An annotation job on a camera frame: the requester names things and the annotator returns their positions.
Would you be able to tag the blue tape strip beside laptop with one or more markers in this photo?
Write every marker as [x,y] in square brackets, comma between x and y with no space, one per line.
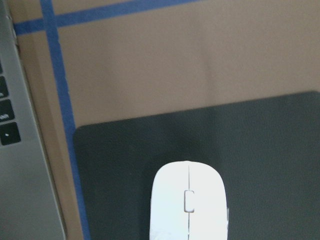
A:
[50,22]

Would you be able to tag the grey laptop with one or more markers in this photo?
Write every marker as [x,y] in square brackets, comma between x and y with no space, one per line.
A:
[29,208]

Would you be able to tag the blue tape strip top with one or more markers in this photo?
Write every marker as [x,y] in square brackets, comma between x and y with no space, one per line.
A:
[96,14]

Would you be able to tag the black mouse pad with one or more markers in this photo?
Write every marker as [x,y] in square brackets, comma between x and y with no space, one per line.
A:
[267,152]

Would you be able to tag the white mouse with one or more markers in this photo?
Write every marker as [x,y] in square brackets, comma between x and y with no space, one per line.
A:
[188,202]

